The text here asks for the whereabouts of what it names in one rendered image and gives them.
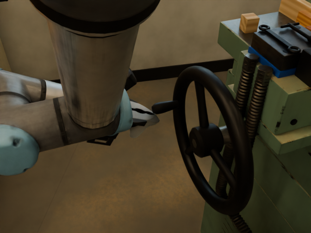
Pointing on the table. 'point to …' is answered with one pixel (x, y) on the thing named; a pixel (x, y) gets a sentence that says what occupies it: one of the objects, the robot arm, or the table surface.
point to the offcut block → (249, 22)
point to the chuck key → (297, 30)
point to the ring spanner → (280, 39)
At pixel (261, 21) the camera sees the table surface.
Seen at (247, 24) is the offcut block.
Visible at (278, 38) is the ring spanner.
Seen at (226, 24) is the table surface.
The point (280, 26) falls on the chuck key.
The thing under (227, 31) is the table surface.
